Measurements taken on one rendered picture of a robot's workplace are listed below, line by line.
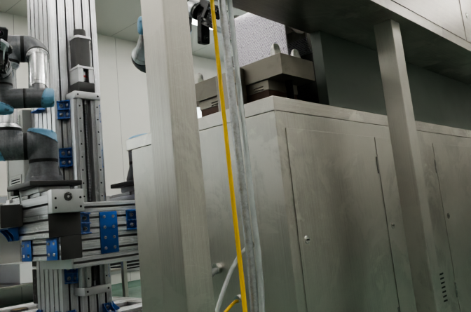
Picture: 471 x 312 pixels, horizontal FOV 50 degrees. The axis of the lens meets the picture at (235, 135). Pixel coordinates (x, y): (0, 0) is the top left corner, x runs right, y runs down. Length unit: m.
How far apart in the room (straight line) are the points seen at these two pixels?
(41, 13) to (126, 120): 3.33
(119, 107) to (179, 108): 5.08
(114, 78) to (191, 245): 5.22
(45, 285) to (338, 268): 1.52
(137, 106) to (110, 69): 0.53
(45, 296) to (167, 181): 1.84
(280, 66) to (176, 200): 0.70
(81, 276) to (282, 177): 1.33
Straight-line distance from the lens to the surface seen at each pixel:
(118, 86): 5.98
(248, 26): 1.79
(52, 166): 2.24
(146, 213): 1.72
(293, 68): 1.46
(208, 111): 1.60
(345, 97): 1.66
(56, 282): 2.50
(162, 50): 0.86
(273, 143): 1.33
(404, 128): 1.57
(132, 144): 1.78
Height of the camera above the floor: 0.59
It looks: 9 degrees up
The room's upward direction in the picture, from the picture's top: 6 degrees counter-clockwise
